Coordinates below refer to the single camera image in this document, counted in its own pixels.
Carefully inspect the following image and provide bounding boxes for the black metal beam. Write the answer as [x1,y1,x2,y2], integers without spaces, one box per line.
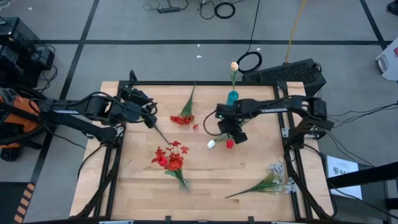
[326,161,398,189]

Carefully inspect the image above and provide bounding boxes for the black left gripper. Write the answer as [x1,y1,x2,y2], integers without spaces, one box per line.
[110,88,159,129]

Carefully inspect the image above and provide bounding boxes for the black perforated computer case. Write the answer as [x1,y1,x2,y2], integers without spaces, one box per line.
[241,58,327,101]

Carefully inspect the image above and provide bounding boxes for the clear ribbed glass vase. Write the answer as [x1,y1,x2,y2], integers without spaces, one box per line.
[178,177,192,192]

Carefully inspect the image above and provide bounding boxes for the white box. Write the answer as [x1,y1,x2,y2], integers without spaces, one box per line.
[375,37,398,82]

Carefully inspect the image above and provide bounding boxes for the black coiled cable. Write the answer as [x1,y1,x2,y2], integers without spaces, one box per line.
[214,2,236,20]

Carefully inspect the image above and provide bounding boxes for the white artificial tulip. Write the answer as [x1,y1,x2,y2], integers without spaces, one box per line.
[206,134,233,150]

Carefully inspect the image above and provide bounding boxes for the orange shop vacuum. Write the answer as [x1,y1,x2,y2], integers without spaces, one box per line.
[0,86,43,162]

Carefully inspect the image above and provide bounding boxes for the black vacuum hose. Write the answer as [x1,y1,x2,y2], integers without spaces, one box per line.
[0,82,60,147]

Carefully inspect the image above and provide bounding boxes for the white printed paper sign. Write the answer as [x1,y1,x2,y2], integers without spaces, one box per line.
[325,154,363,200]

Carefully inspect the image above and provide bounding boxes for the red blossom flower spray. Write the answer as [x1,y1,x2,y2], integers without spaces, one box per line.
[150,140,190,187]
[169,80,199,131]

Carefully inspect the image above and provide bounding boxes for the black equipment stack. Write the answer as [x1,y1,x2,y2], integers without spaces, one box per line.
[0,17,56,88]

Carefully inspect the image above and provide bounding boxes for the black power strip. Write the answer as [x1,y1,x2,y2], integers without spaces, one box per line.
[157,6,181,14]

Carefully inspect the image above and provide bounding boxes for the black metal table frame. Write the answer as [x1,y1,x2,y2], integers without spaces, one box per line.
[74,70,335,224]

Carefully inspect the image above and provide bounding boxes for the black hanging cable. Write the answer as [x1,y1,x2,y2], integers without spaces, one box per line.
[236,0,263,74]

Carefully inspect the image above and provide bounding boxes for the teal textured vase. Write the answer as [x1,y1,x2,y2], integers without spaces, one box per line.
[226,90,239,106]

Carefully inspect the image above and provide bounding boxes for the peach artificial tulip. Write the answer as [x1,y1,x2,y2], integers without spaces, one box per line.
[229,61,239,93]

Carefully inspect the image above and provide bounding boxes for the yellow hanging cable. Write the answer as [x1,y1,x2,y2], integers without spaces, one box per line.
[284,0,308,65]

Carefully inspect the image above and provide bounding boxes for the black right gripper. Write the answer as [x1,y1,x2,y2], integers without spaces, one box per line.
[216,101,249,145]

